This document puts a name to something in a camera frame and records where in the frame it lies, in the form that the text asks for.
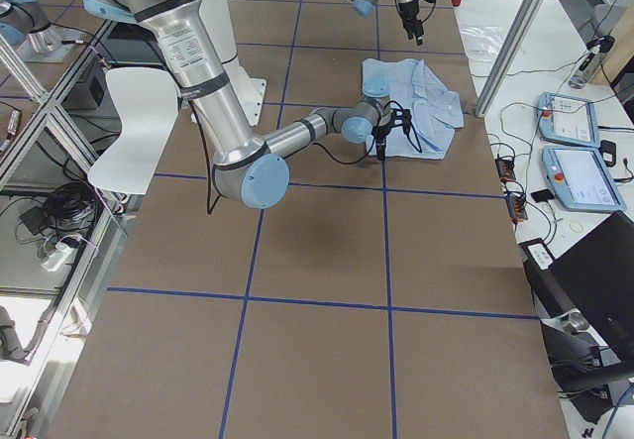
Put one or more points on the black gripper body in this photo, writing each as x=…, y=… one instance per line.
x=409, y=11
x=381, y=134

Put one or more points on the light blue button-up shirt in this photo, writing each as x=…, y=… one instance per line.
x=435, y=109

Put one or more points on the clear plastic bag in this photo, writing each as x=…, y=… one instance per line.
x=482, y=42

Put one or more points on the orange black circuit board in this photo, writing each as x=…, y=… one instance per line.
x=505, y=169

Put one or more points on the clear water bottle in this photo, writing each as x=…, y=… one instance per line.
x=579, y=79

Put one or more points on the upper blue teach pendant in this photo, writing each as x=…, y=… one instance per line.
x=568, y=120

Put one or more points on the blue teach pendant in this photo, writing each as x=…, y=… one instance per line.
x=580, y=179
x=568, y=120

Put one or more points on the lower blue teach pendant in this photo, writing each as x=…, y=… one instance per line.
x=580, y=179

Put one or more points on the white plastic chair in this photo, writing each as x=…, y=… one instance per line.
x=146, y=102

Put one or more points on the black laptop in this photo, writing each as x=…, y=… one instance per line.
x=595, y=276

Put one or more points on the white power strip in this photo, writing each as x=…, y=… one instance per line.
x=61, y=255

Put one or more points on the grey aluminium frame post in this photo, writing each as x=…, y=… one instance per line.
x=509, y=49

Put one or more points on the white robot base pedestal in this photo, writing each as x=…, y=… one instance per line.
x=216, y=19

